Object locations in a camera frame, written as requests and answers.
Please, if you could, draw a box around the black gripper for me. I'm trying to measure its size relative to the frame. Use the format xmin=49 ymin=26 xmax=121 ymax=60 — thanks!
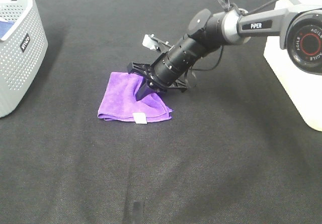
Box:
xmin=127 ymin=62 xmax=196 ymax=101

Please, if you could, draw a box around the purple microfiber towel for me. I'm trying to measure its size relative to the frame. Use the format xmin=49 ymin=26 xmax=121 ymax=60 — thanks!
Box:
xmin=97 ymin=72 xmax=172 ymax=123

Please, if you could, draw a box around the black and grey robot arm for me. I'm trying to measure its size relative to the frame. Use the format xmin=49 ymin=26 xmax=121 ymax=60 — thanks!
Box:
xmin=127 ymin=5 xmax=321 ymax=100

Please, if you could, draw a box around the grey perforated plastic basket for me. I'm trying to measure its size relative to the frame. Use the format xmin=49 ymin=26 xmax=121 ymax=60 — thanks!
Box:
xmin=1 ymin=0 xmax=48 ymax=117

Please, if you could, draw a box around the blue cloth in basket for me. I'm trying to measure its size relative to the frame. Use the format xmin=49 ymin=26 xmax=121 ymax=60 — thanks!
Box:
xmin=0 ymin=21 xmax=14 ymax=38

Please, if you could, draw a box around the white plastic storage box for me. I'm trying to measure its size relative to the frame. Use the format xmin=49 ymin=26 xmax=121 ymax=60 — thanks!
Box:
xmin=264 ymin=0 xmax=321 ymax=131

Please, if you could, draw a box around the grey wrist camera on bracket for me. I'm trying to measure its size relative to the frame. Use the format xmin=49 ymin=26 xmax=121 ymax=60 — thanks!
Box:
xmin=142 ymin=34 xmax=173 ymax=53

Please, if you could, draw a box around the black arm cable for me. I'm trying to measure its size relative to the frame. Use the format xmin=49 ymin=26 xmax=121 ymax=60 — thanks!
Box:
xmin=187 ymin=0 xmax=322 ymax=88

